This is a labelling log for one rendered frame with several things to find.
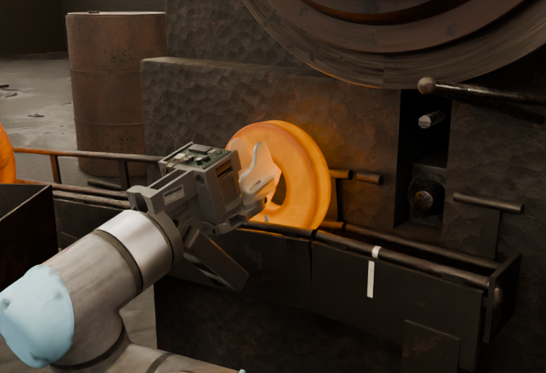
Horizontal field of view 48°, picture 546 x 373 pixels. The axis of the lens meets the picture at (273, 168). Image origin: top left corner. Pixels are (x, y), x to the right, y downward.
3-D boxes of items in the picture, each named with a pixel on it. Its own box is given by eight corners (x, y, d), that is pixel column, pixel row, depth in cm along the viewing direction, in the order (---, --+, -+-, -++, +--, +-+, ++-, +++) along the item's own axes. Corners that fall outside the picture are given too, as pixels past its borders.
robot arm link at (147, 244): (151, 305, 58) (99, 282, 63) (185, 277, 61) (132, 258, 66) (130, 239, 54) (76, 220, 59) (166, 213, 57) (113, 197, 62)
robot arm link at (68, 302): (6, 357, 55) (-28, 284, 51) (101, 287, 63) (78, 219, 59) (56, 394, 51) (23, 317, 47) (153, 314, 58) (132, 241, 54)
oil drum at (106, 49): (136, 147, 407) (127, 9, 383) (200, 162, 371) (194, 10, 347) (57, 166, 362) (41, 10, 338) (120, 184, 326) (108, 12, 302)
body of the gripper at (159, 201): (244, 147, 65) (162, 203, 57) (258, 216, 68) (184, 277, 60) (193, 138, 69) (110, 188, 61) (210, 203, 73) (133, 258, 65)
